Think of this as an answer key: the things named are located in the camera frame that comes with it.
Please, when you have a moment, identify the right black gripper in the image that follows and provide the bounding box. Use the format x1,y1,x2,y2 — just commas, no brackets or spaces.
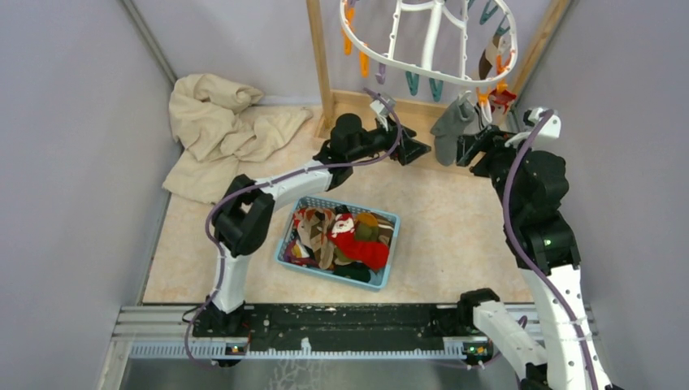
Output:
456,123,539,218

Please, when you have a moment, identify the grey sock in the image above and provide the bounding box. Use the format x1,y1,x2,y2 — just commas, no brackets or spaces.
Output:
431,96,476,167

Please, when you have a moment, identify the red santa sock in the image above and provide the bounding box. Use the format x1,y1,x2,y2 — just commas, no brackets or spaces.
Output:
327,214,389,271

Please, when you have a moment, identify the white sock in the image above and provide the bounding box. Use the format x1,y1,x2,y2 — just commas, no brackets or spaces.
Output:
474,100,496,132

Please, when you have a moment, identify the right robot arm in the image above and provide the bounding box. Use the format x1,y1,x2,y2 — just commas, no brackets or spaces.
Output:
457,107,613,389

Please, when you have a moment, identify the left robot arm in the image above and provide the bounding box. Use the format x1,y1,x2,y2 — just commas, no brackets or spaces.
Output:
205,114,431,336

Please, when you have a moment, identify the wooden hanger stand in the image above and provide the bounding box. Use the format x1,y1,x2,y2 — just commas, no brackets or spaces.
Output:
306,1,572,139

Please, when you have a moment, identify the pile of socks in basket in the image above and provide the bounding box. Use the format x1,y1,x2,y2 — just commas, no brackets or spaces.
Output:
280,206,395,286

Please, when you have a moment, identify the white oval clip hanger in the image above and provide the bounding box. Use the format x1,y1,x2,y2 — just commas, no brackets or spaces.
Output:
339,1,519,88

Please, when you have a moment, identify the brown beige hanging sock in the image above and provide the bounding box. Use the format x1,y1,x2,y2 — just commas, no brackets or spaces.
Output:
478,35,504,80

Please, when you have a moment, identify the beige crumpled cloth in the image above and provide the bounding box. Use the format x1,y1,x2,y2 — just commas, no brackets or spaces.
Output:
162,74,313,204

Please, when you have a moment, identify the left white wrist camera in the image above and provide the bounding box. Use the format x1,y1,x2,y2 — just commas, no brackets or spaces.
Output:
370,93,397,131

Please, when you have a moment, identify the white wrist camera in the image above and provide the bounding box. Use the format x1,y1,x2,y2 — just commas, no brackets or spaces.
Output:
522,106,561,150
370,93,397,131

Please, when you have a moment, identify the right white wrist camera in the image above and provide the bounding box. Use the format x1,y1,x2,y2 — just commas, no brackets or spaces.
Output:
522,106,561,150

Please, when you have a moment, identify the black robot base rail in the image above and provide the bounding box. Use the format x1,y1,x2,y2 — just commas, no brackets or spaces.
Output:
192,303,485,352

